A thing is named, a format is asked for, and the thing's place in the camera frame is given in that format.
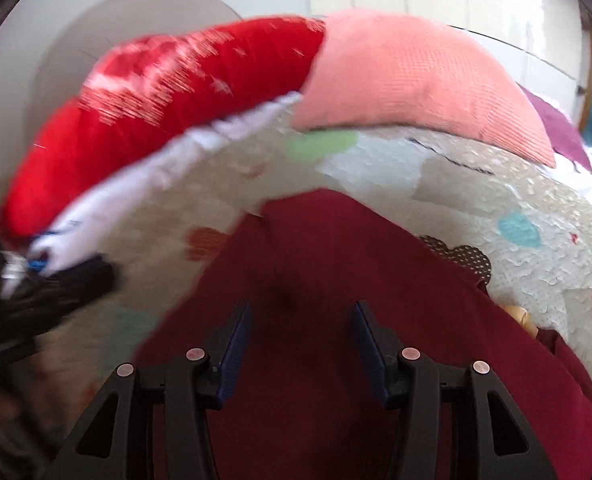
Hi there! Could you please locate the patchwork heart bedspread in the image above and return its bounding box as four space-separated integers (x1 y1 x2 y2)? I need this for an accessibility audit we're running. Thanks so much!
24 109 592 430

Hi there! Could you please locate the pink textured pillow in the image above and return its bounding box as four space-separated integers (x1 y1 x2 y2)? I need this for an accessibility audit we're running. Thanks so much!
293 9 555 167

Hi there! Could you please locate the white fleece blanket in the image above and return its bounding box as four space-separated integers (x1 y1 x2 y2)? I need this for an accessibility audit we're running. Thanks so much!
3 92 301 310

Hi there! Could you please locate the red floral quilt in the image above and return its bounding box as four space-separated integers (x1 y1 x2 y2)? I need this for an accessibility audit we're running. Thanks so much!
0 15 325 248

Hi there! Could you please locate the dark red knit garment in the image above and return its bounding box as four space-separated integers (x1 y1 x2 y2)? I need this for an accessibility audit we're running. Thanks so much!
135 190 592 479

